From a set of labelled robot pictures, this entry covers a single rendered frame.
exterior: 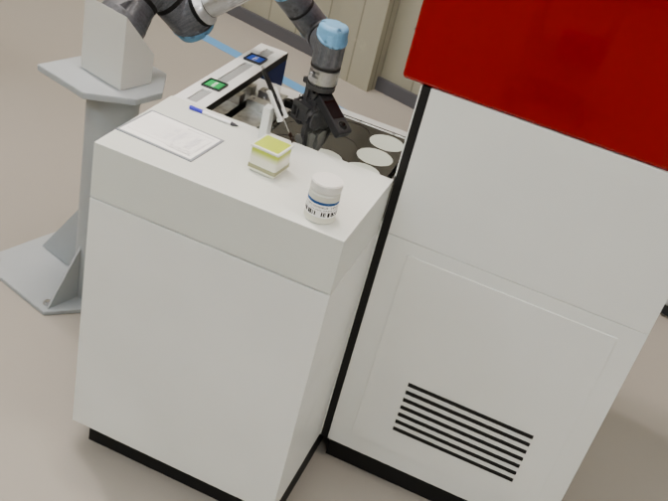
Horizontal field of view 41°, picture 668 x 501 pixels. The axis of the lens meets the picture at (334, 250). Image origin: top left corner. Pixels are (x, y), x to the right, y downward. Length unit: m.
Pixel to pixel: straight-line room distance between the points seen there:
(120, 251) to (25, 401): 0.76
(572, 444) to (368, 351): 0.59
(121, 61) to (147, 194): 0.68
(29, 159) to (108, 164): 1.87
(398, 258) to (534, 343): 0.40
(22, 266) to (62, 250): 0.15
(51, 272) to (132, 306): 1.03
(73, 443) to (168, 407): 0.39
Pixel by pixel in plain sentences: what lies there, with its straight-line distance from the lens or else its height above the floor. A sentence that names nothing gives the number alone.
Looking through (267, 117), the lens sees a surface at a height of 1.03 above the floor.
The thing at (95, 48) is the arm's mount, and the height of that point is 0.90.
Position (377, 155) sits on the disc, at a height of 0.90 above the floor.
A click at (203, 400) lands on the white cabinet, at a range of 2.33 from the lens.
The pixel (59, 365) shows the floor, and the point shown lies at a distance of 2.93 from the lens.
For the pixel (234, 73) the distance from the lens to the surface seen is 2.61.
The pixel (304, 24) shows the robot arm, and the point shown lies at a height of 1.23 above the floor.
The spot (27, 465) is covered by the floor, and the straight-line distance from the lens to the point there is 2.64.
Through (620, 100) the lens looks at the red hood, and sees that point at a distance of 2.03.
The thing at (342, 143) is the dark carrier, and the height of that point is 0.90.
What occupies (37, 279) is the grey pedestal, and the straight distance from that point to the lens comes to 3.24.
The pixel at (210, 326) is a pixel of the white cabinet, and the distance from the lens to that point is 2.18.
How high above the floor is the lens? 1.97
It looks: 32 degrees down
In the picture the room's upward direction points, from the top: 15 degrees clockwise
